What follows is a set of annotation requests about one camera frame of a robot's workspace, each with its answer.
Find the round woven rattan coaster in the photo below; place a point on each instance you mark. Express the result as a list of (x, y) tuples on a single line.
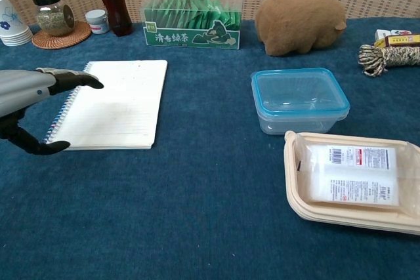
[(78, 35)]

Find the white spiral notebook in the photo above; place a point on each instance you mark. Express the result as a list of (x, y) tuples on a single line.
[(118, 106)]

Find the cola bottle red cap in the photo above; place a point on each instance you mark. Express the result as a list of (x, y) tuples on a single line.
[(115, 8)]

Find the beige food tray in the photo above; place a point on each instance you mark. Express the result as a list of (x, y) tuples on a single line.
[(295, 191)]

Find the clear container blue lid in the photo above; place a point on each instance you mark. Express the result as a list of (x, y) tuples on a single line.
[(298, 96)]

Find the small white cream jar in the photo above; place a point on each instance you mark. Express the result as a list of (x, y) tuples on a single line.
[(97, 22)]

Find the green tea bag box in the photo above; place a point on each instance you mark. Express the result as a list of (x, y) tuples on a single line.
[(190, 27)]

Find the long yellow red box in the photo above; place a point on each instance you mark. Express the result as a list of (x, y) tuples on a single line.
[(402, 41)]

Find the white labelled packet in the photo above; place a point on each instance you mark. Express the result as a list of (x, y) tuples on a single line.
[(354, 175)]

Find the paper cup stack blue flower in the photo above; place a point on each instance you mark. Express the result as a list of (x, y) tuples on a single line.
[(10, 24)]

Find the glass jar black lid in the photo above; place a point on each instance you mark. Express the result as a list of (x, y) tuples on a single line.
[(52, 19)]

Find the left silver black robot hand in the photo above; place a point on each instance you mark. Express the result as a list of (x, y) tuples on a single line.
[(26, 85)]

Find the blue table cloth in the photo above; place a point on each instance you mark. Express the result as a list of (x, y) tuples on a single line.
[(197, 211)]

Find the brown plush capybara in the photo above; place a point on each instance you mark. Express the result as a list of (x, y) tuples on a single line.
[(298, 21)]

